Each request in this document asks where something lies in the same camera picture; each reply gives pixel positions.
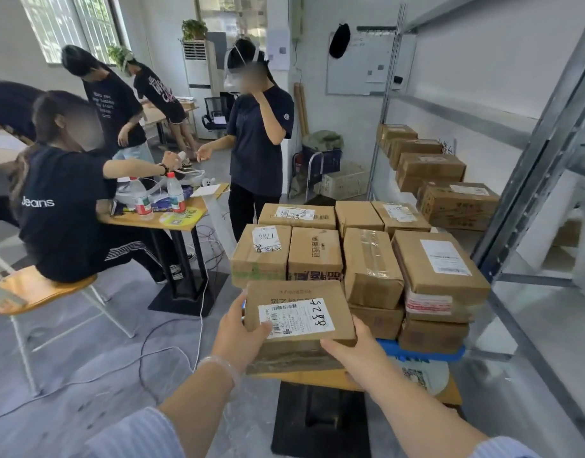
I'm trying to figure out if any person's right forearm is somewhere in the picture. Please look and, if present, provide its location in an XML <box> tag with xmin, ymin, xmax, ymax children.
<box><xmin>364</xmin><ymin>371</ymin><xmax>489</xmax><ymax>458</ymax></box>

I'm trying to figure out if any whiteboard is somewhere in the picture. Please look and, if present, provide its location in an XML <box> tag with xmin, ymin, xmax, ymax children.
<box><xmin>326</xmin><ymin>31</ymin><xmax>417</xmax><ymax>96</ymax></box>

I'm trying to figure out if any translucent white bangle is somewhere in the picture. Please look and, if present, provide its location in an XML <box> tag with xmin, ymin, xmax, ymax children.
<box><xmin>198</xmin><ymin>356</ymin><xmax>243</xmax><ymax>392</ymax></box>

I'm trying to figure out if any small leafy green plant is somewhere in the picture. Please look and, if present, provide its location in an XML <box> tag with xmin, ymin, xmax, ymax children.
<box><xmin>106</xmin><ymin>45</ymin><xmax>134</xmax><ymax>68</ymax></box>

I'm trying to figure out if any black office chair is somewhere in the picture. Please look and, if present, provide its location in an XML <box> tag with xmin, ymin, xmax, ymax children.
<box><xmin>201</xmin><ymin>92</ymin><xmax>237</xmax><ymax>132</ymax></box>

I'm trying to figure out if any low wooden table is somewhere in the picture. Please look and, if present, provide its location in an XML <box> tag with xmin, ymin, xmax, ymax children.
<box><xmin>254</xmin><ymin>369</ymin><xmax>463</xmax><ymax>458</ymax></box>

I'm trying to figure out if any potted green plant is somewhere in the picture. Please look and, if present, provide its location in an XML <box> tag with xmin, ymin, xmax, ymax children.
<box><xmin>181</xmin><ymin>19</ymin><xmax>209</xmax><ymax>41</ymax></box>

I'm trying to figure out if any black floor cable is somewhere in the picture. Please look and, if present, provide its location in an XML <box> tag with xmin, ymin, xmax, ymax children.
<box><xmin>138</xmin><ymin>318</ymin><xmax>203</xmax><ymax>407</ymax></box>

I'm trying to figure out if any round wooden stool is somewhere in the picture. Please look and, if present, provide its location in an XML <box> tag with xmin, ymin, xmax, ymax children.
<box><xmin>0</xmin><ymin>265</ymin><xmax>136</xmax><ymax>396</ymax></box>

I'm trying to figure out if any blue tray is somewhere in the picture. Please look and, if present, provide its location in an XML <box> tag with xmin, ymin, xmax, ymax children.
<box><xmin>376</xmin><ymin>338</ymin><xmax>467</xmax><ymax>363</ymax></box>

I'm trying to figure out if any blue packet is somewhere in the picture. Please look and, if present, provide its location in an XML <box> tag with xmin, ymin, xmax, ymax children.
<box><xmin>151</xmin><ymin>185</ymin><xmax>194</xmax><ymax>211</ymax></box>

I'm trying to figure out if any clear tape cardboard box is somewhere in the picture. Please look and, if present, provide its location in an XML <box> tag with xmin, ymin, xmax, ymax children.
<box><xmin>343</xmin><ymin>227</ymin><xmax>406</xmax><ymax>310</ymax></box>

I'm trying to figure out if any black platform trolley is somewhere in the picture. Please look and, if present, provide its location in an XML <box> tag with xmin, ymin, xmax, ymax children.
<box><xmin>304</xmin><ymin>149</ymin><xmax>341</xmax><ymax>205</ymax></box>

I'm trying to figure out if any cream plastic crate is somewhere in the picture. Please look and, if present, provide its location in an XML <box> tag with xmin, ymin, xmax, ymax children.
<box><xmin>318</xmin><ymin>162</ymin><xmax>369</xmax><ymax>201</ymax></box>

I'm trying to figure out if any person's right hand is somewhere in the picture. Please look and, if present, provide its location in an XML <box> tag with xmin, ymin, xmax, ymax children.
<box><xmin>320</xmin><ymin>315</ymin><xmax>393</xmax><ymax>392</ymax></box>

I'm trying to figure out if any person's left hand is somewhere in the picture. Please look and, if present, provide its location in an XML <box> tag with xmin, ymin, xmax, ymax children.
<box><xmin>211</xmin><ymin>293</ymin><xmax>273</xmax><ymax>373</ymax></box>

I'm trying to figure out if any light blue striped shirt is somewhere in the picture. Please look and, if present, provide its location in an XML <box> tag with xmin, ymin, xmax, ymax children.
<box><xmin>82</xmin><ymin>407</ymin><xmax>541</xmax><ymax>458</ymax></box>

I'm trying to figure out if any small box with black print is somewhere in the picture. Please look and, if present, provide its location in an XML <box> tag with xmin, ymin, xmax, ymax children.
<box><xmin>287</xmin><ymin>227</ymin><xmax>345</xmax><ymax>282</ymax></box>

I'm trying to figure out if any white standing air conditioner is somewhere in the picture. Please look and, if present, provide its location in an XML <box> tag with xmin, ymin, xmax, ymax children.
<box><xmin>181</xmin><ymin>39</ymin><xmax>213</xmax><ymax>106</ymax></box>

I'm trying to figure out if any window with white grille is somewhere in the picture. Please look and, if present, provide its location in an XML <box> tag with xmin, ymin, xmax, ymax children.
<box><xmin>17</xmin><ymin>0</ymin><xmax>127</xmax><ymax>66</ymax></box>

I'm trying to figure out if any box with barcode label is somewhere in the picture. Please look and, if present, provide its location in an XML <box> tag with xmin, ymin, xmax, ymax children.
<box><xmin>391</xmin><ymin>230</ymin><xmax>491</xmax><ymax>324</ymax></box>

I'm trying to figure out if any white floor cable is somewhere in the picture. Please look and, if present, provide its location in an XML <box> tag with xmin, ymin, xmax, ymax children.
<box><xmin>192</xmin><ymin>261</ymin><xmax>210</xmax><ymax>373</ymax></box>

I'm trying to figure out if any person's left forearm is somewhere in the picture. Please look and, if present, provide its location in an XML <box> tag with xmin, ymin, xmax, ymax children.
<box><xmin>157</xmin><ymin>362</ymin><xmax>241</xmax><ymax>458</ymax></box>

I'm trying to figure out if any box labelled 7786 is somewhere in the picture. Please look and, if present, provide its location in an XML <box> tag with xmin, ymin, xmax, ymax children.
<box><xmin>231</xmin><ymin>223</ymin><xmax>292</xmax><ymax>288</ymax></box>

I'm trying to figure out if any brown box with label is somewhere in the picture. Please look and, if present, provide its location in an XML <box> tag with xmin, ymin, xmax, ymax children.
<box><xmin>348</xmin><ymin>303</ymin><xmax>406</xmax><ymax>340</ymax></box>

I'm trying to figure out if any round yellow sticker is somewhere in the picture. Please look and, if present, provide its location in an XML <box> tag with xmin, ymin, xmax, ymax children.
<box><xmin>158</xmin><ymin>207</ymin><xmax>205</xmax><ymax>228</ymax></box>

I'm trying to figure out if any wide box with handwritten label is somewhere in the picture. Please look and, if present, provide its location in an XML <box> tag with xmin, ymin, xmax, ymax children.
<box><xmin>257</xmin><ymin>203</ymin><xmax>337</xmax><ymax>230</ymax></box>

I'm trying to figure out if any galvanized metal shelf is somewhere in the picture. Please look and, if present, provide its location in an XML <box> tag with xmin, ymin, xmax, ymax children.
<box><xmin>471</xmin><ymin>4</ymin><xmax>585</xmax><ymax>458</ymax></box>
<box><xmin>366</xmin><ymin>0</ymin><xmax>539</xmax><ymax>244</ymax></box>

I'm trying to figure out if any black cap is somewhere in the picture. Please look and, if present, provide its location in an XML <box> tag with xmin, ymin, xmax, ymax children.
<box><xmin>329</xmin><ymin>23</ymin><xmax>352</xmax><ymax>59</ymax></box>

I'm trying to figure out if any round white sticker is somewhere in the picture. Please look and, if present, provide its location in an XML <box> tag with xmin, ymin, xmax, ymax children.
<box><xmin>392</xmin><ymin>357</ymin><xmax>451</xmax><ymax>396</ymax></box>

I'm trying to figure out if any wooden table with black legs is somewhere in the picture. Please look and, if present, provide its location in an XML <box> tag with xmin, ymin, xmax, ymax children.
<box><xmin>99</xmin><ymin>182</ymin><xmax>230</xmax><ymax>318</ymax></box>

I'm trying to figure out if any long wooden table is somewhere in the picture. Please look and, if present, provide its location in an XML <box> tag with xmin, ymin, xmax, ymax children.
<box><xmin>142</xmin><ymin>99</ymin><xmax>200</xmax><ymax>149</ymax></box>

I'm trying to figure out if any navy plastic crate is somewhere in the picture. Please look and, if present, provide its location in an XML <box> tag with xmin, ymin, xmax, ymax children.
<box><xmin>301</xmin><ymin>146</ymin><xmax>343</xmax><ymax>176</ymax></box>

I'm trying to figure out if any box labelled 5288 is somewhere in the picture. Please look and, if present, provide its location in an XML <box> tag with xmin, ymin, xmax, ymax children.
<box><xmin>244</xmin><ymin>280</ymin><xmax>358</xmax><ymax>375</ymax></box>

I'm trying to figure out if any bundle of wooden poles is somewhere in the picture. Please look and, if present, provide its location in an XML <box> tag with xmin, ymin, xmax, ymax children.
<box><xmin>294</xmin><ymin>83</ymin><xmax>310</xmax><ymax>137</ymax></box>

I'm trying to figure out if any clear water bottle red cap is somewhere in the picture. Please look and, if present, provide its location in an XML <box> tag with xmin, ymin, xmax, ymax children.
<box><xmin>166</xmin><ymin>171</ymin><xmax>188</xmax><ymax>214</ymax></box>
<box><xmin>129</xmin><ymin>177</ymin><xmax>156</xmax><ymax>221</ymax></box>

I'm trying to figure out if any small plain cardboard box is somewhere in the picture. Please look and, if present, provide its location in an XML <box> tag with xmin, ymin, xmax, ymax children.
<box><xmin>335</xmin><ymin>200</ymin><xmax>385</xmax><ymax>237</ymax></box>

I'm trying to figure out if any camouflage bag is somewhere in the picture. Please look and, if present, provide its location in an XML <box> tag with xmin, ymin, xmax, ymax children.
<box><xmin>303</xmin><ymin>130</ymin><xmax>345</xmax><ymax>151</ymax></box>

